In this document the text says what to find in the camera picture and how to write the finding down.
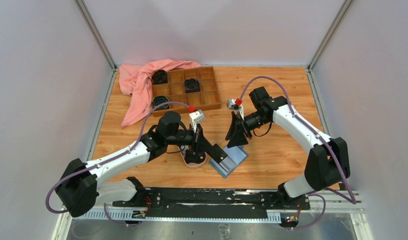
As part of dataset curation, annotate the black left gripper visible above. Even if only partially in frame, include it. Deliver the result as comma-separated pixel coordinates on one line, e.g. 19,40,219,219
166,123,214,155

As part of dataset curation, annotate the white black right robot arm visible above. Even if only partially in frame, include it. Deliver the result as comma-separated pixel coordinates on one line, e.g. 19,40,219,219
225,87,350,209

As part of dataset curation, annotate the pink oval card tray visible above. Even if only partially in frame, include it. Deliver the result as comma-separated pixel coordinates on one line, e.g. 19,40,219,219
179,145,207,169

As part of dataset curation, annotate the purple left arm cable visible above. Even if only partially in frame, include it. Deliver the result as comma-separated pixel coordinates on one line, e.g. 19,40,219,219
45,101,194,228

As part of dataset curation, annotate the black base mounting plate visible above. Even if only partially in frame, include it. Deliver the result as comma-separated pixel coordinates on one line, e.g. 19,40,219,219
110,187,310,220

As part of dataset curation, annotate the aluminium frame rail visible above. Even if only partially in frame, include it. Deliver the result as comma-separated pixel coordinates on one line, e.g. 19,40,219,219
51,185,373,240

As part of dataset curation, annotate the rolled black tie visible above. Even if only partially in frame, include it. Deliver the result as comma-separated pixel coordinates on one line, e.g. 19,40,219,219
151,69,168,85

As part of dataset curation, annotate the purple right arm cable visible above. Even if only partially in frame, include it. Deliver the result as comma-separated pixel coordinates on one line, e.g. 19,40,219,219
238,76,357,231

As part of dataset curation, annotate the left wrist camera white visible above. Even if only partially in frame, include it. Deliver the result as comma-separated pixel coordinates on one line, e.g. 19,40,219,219
189,109,206,133

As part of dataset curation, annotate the rolled dark dotted tie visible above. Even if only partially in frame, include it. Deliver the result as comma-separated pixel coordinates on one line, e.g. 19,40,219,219
184,78,201,94

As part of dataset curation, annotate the wooden compartment tray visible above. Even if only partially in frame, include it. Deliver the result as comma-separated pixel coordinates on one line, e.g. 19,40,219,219
151,66,221,111

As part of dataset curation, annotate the pink cloth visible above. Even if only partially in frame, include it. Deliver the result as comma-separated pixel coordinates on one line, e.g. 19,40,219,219
119,58,201,128

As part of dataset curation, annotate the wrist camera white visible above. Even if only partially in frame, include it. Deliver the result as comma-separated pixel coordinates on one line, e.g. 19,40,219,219
189,109,206,133
226,98,244,119

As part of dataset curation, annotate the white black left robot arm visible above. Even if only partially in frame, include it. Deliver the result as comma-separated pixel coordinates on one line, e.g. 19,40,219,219
55,111,228,218

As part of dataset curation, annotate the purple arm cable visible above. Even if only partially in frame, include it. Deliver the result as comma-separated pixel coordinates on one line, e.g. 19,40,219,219
45,101,194,228
238,76,357,231

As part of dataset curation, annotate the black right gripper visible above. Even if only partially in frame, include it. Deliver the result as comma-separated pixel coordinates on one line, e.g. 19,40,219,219
225,111,270,149

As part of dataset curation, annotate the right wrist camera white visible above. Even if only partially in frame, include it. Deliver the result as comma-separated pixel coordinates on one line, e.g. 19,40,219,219
226,98,244,119

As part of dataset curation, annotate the teal leather card holder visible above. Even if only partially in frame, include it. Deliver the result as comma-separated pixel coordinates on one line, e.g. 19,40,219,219
209,146,249,178

